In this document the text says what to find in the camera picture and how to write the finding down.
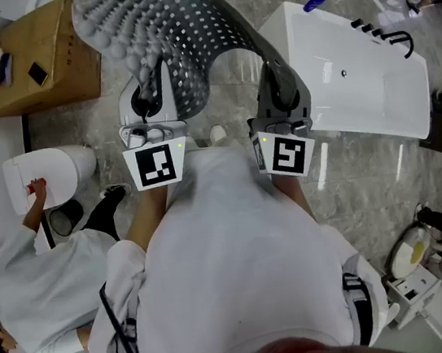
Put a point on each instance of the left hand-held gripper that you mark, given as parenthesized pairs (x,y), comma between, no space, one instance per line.
(155,165)

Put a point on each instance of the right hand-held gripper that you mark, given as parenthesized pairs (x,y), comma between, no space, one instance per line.
(288,155)

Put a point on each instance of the grey perforated bath mat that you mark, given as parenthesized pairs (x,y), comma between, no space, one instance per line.
(183,33)

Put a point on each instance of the person's left forearm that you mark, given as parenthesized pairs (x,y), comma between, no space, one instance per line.
(148,213)

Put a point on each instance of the person's right forearm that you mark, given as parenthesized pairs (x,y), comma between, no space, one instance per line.
(293,193)

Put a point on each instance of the person's white shoe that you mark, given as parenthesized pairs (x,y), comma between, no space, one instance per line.
(217,132)

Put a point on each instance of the person's light grey trousers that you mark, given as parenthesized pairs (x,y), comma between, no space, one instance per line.
(221,140)

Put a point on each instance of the white bathtub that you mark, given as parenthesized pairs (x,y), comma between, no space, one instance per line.
(359,85)

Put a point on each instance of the blue bottle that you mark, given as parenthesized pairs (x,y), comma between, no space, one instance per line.
(314,2)

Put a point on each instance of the black faucet knob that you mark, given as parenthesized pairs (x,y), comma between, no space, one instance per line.
(377,32)
(357,23)
(385,37)
(367,28)

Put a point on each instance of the black square card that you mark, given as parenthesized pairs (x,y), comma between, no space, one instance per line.
(37,73)

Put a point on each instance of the white toilet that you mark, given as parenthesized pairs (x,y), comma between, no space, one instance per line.
(54,176)

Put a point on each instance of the brown cardboard box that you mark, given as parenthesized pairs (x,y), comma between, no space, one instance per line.
(44,37)

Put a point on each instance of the black toilet pipe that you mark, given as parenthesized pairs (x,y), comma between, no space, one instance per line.
(26,132)

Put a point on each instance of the black bathtub faucet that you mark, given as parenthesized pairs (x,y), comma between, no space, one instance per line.
(404,41)

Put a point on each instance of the red cup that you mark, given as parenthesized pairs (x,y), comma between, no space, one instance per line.
(37,182)

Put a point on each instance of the black waste bin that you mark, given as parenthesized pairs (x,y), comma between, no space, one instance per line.
(65,219)

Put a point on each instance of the dark blue sponge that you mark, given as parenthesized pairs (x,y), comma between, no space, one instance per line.
(3,69)

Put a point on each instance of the person's white shirt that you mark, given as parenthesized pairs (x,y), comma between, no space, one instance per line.
(236,276)

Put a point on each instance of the white machine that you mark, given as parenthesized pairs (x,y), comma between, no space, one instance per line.
(412,287)

